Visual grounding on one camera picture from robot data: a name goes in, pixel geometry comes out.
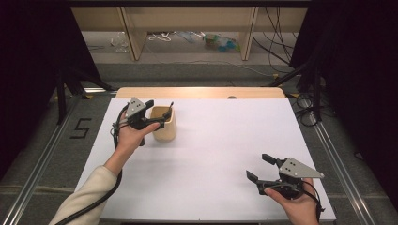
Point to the green and blue plastic bags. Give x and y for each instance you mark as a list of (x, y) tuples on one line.
[(220, 43)]

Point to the black metal stand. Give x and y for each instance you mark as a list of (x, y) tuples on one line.
[(308, 78), (67, 87)]

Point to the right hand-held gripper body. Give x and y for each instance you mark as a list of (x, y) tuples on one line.
[(291, 176)]

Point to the light wooden shelf unit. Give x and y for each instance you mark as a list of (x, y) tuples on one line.
[(187, 18)]

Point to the person's left hand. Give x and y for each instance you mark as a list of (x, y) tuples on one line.
[(133, 136)]

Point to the person's right hand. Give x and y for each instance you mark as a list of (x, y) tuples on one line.
[(295, 207)]

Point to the square wooden pen holder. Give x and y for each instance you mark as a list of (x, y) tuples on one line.
[(164, 131)]

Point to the dark curtain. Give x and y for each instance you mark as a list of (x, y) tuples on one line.
[(363, 78), (28, 68)]

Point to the white table board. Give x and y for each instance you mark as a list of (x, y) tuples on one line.
[(212, 156)]

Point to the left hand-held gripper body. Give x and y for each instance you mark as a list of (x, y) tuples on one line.
[(136, 114)]

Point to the long metal floor rail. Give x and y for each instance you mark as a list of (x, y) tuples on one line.
[(34, 175), (341, 168)]

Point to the light wooden table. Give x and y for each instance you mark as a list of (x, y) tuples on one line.
[(200, 92)]

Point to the black pen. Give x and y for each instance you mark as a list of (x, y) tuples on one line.
[(171, 107)]

